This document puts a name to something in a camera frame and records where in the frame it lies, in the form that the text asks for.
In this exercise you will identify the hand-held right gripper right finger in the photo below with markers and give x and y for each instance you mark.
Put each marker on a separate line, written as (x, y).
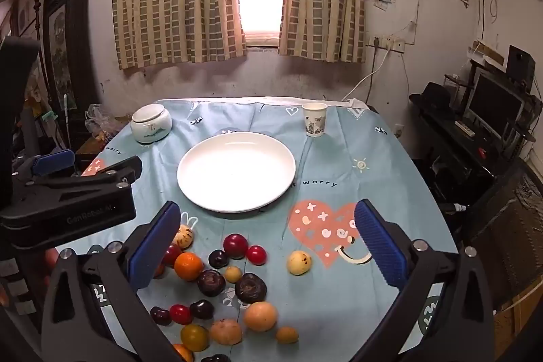
(379, 245)

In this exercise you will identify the clear plastic bag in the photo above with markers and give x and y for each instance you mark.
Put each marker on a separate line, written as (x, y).
(104, 122)

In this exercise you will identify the white green stick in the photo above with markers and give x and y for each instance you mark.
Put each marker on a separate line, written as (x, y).
(66, 120)

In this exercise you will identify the black speaker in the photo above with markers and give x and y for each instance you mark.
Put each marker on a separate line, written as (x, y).
(521, 63)

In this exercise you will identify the orange mandarin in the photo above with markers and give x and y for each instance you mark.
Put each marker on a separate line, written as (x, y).
(188, 266)

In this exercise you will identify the orange yellow round fruit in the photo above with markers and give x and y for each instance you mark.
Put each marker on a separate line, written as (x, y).
(183, 353)

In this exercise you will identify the person's left hand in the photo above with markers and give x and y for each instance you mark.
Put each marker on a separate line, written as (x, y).
(51, 264)

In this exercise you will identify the white oval plate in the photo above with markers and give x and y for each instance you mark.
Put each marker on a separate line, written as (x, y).
(235, 171)

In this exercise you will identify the white remote control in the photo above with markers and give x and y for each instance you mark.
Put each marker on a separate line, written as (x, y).
(465, 128)

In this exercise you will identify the dark wrinkled passion fruit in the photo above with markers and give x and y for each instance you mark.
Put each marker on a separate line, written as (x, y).
(250, 288)

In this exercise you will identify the dark red cherry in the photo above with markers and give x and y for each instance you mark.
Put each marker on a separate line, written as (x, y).
(160, 316)

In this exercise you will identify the printed paper cup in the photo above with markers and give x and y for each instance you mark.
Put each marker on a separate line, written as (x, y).
(314, 120)

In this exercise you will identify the dark red plum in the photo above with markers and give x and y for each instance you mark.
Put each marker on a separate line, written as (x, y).
(235, 246)
(173, 255)

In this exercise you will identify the speckled beige fruit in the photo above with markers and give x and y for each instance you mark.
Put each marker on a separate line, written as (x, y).
(186, 239)

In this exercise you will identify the white ceramic lidded jar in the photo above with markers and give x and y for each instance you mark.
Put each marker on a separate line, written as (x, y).
(150, 124)

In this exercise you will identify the yellow green tomato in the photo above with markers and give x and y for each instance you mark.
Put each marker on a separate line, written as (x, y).
(194, 337)

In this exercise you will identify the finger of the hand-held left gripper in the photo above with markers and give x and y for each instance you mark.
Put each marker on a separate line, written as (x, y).
(114, 173)
(53, 162)

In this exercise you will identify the red cherry tomato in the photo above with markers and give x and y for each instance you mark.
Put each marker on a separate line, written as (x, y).
(180, 314)
(256, 255)

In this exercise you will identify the black desk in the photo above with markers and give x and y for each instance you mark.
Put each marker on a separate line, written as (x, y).
(462, 158)

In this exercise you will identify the small yellow fruit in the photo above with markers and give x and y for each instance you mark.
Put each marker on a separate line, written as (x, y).
(233, 274)

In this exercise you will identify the dark framed painting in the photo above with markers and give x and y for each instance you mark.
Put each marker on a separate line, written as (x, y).
(61, 39)

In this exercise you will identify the light blue printed tablecloth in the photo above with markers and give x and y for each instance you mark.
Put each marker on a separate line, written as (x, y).
(331, 150)

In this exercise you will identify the white power strip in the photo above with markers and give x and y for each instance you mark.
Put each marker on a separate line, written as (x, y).
(388, 44)

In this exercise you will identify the black mesh panel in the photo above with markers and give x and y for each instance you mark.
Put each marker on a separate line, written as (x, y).
(505, 239)

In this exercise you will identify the pale yellow loquat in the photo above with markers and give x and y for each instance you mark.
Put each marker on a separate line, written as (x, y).
(299, 262)

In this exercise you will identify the cardboard box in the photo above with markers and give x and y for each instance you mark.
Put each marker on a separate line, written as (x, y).
(509, 324)

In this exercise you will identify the small wooden side table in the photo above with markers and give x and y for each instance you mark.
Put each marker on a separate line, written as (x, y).
(91, 148)

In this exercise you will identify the computer monitor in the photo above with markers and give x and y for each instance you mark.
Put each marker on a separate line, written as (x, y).
(494, 105)

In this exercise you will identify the small yellow kumquat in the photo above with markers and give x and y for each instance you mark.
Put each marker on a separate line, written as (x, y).
(286, 335)

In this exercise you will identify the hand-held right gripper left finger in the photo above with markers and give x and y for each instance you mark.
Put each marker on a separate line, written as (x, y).
(155, 247)

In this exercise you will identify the black hat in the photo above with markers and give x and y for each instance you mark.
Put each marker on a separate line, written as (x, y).
(432, 97)

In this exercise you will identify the dark purple cherry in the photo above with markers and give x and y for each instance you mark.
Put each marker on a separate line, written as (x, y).
(218, 259)

